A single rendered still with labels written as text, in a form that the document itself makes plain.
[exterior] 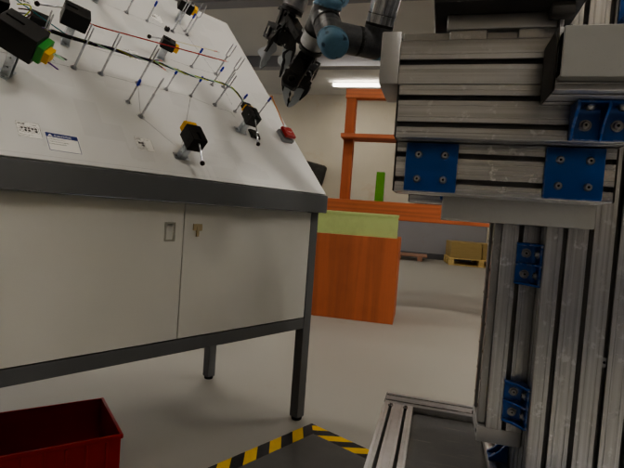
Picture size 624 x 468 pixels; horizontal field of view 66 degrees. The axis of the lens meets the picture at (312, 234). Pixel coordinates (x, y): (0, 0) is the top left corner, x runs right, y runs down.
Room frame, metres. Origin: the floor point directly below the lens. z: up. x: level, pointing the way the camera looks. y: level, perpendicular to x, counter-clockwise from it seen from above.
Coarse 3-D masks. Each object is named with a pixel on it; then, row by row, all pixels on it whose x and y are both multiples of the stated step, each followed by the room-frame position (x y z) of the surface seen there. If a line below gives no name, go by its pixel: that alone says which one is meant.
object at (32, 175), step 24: (0, 168) 0.99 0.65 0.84; (24, 168) 1.02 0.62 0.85; (48, 168) 1.06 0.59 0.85; (72, 168) 1.10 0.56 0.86; (96, 168) 1.14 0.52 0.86; (72, 192) 1.10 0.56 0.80; (96, 192) 1.14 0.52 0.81; (120, 192) 1.19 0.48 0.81; (144, 192) 1.23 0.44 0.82; (168, 192) 1.29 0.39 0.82; (192, 192) 1.34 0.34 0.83; (216, 192) 1.41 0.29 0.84; (240, 192) 1.48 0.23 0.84; (264, 192) 1.55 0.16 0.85; (288, 192) 1.63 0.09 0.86
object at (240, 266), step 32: (192, 224) 1.40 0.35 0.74; (224, 224) 1.48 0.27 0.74; (256, 224) 1.59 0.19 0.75; (288, 224) 1.70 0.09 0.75; (192, 256) 1.40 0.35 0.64; (224, 256) 1.49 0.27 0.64; (256, 256) 1.59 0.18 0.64; (288, 256) 1.71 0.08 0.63; (192, 288) 1.41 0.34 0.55; (224, 288) 1.50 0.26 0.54; (256, 288) 1.60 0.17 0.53; (288, 288) 1.72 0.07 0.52; (192, 320) 1.41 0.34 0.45; (224, 320) 1.50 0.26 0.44; (256, 320) 1.61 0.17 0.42
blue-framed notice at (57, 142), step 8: (48, 136) 1.11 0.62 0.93; (56, 136) 1.13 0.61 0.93; (64, 136) 1.14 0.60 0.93; (72, 136) 1.16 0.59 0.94; (48, 144) 1.10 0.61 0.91; (56, 144) 1.11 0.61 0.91; (64, 144) 1.13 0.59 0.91; (72, 144) 1.15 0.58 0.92; (72, 152) 1.13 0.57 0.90; (80, 152) 1.14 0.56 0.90
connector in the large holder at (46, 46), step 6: (48, 42) 1.12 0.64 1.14; (54, 42) 1.13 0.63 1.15; (36, 48) 1.09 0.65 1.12; (42, 48) 1.09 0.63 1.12; (48, 48) 1.11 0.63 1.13; (36, 54) 1.09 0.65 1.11; (42, 54) 1.09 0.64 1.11; (48, 54) 1.10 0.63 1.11; (36, 60) 1.10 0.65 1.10; (42, 60) 1.11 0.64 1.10; (48, 60) 1.12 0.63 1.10
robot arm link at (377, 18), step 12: (372, 0) 1.25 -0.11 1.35; (384, 0) 1.23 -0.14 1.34; (396, 0) 1.24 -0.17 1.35; (372, 12) 1.25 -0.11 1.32; (384, 12) 1.24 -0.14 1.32; (396, 12) 1.26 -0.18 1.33; (372, 24) 1.26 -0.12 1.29; (384, 24) 1.25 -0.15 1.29; (372, 36) 1.26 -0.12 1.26; (360, 48) 1.27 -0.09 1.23; (372, 48) 1.27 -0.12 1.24
